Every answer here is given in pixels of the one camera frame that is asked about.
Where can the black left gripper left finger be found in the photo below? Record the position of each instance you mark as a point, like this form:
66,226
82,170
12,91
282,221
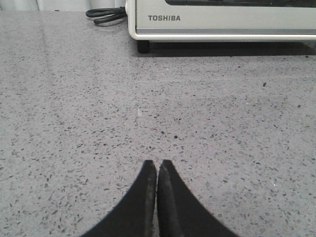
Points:
133,215

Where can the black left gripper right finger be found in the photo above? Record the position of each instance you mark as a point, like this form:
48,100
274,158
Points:
180,214

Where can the white Toshiba toaster oven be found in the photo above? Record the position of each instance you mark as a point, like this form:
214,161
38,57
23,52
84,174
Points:
220,21

